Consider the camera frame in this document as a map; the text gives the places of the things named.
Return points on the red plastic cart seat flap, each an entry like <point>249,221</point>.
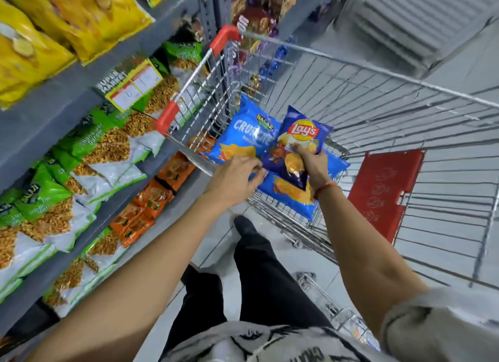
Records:
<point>384,190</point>

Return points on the row of orange snack packets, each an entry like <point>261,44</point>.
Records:
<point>152,200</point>

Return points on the person's left forearm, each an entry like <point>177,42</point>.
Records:
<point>128,291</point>

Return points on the white printed shirt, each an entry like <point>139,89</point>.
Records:
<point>440,326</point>

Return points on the dark blue chip packet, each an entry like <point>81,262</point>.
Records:
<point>300,139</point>

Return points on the person's right hand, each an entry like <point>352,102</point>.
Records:
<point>316,167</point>

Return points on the row of blue purple packets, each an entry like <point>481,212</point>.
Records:
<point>275,59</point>

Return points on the pile of mixed snack packets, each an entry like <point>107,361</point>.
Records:
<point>261,7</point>

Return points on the red cart corner guard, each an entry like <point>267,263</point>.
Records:
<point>167,117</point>
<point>225,38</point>

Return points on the yellow shelf price tag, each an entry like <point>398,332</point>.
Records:
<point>134,85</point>

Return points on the person's left hand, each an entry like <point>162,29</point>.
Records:
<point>230,180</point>

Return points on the row of yellow chip packets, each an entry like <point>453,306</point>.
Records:
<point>70,18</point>

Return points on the person's right forearm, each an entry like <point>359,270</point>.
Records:
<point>362,252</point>

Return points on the row of green white snack packets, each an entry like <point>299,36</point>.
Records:
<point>58,194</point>

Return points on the person's left thumb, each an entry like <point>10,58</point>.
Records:
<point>258,179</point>

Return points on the white slatted shutter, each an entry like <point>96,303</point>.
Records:
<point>421,18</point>

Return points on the person's right thumb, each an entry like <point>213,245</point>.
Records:
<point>301,149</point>

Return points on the black trousers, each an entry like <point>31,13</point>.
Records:
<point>261,280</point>

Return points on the light blue chip packet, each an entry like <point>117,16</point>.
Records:
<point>290,194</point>
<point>243,133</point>

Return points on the grey metal shelving unit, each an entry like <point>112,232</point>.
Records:
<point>50,104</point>

